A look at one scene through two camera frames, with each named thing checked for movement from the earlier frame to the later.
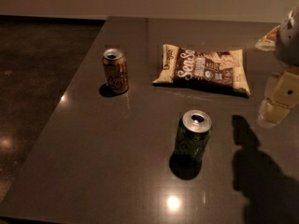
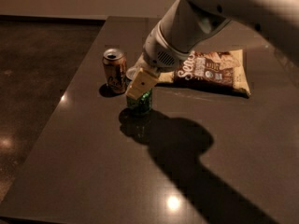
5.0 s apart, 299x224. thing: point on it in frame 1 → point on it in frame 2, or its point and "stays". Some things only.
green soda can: x=191 y=144 → x=135 y=105
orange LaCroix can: x=116 y=70 stays
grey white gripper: x=289 y=44 → x=157 y=55
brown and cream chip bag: x=222 y=69 stays
